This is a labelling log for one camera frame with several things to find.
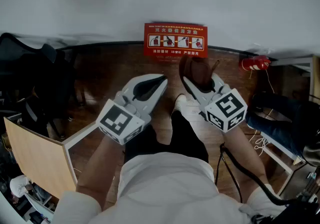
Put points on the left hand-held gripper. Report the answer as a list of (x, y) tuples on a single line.
[(117, 122)]

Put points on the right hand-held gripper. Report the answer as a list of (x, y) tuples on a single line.
[(227, 110)]

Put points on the brown cloth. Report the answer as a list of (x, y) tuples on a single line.
[(197, 72)]

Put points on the red fire extinguisher instruction sign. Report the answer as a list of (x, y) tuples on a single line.
[(155, 52)]

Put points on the person's left forearm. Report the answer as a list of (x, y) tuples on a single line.
[(100, 165)]

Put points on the person's right forearm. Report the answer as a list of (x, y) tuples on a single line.
[(242, 152)]

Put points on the red fire extinguisher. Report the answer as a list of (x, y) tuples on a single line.
[(253, 63)]

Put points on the person's white shoe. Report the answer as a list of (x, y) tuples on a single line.
[(180, 104)]

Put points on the person's black trousers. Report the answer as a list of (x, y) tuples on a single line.
[(185, 137)]

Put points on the white-legged wooden table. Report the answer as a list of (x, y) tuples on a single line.
[(277, 147)]

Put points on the person's white shirt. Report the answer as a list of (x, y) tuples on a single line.
[(165, 188)]

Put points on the black office chair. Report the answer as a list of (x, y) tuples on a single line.
[(25, 67)]

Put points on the light wooden desk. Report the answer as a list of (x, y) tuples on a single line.
[(37, 158)]

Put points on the black chest box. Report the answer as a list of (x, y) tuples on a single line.
[(300, 213)]

